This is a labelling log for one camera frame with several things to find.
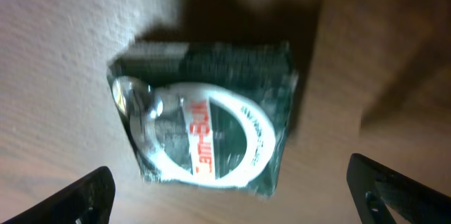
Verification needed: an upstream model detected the green Zam-Buk ointment box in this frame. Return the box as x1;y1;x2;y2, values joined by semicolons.
107;42;298;197

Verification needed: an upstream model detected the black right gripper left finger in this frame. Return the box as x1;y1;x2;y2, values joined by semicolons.
5;166;116;224

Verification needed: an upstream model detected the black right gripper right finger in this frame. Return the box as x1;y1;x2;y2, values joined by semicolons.
347;153;450;224

